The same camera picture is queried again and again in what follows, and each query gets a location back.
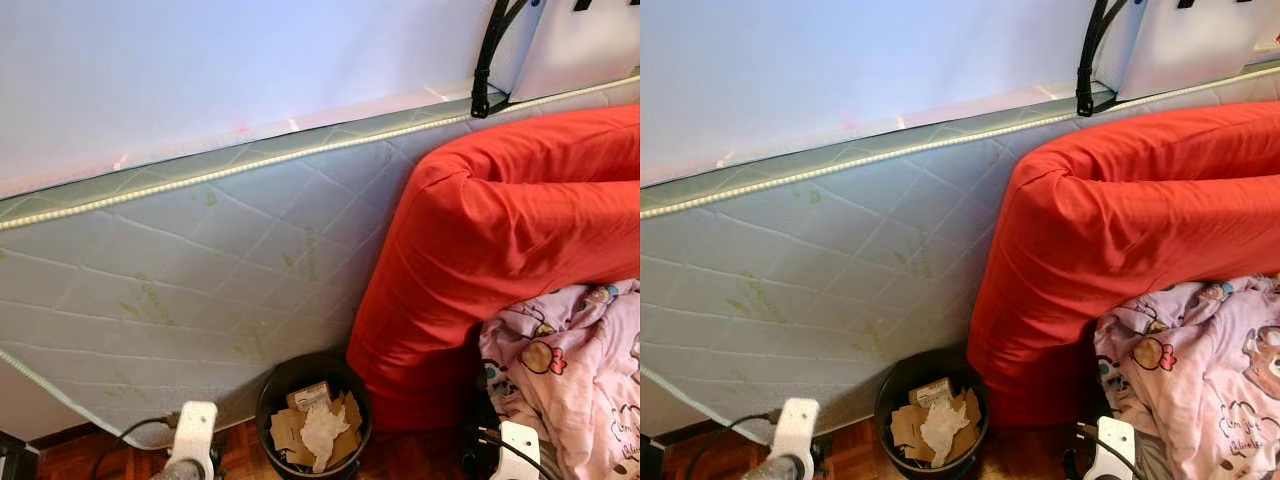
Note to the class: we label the large red cushion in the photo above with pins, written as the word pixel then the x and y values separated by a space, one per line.
pixel 500 230
pixel 1120 220

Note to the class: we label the pink cartoon quilt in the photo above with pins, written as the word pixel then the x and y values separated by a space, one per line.
pixel 570 370
pixel 1190 370

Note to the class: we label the white quilted mattress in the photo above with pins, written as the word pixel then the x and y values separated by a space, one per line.
pixel 830 260
pixel 200 260

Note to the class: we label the black waste bin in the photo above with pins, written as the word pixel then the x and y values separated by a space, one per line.
pixel 920 362
pixel 300 365

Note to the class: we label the brown cardboard scraps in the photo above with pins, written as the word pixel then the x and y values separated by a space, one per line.
pixel 903 428
pixel 283 430

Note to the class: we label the small cardboard box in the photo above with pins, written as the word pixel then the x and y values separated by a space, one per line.
pixel 930 390
pixel 308 395

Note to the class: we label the crumpled white paper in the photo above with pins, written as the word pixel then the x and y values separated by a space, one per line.
pixel 322 435
pixel 943 430

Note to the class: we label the dark door frame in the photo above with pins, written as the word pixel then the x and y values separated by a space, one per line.
pixel 15 460
pixel 650 460

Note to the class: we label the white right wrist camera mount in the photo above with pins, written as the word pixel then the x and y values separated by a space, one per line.
pixel 518 450
pixel 1117 445

